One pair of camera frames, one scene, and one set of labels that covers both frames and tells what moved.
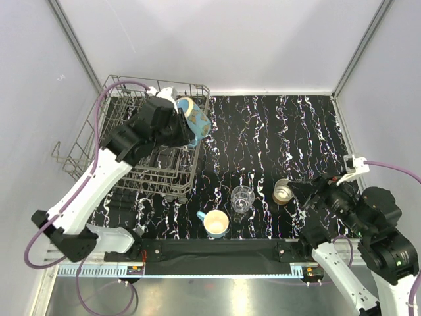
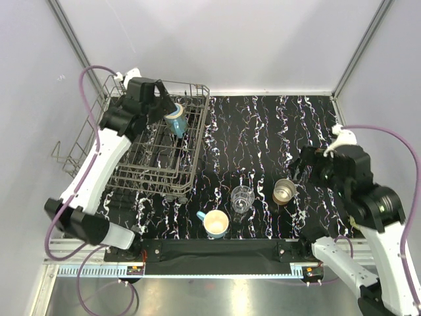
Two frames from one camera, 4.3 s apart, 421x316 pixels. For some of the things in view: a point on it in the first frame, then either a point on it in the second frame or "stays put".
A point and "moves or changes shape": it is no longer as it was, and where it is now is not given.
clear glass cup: x=242 y=198 stays put
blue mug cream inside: x=216 y=222 stays put
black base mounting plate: x=223 y=257 stays put
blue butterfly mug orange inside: x=198 y=118 moves or changes shape
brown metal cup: x=282 y=193 stays put
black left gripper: x=185 y=133 → x=162 y=93
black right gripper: x=306 y=189 → x=308 y=155
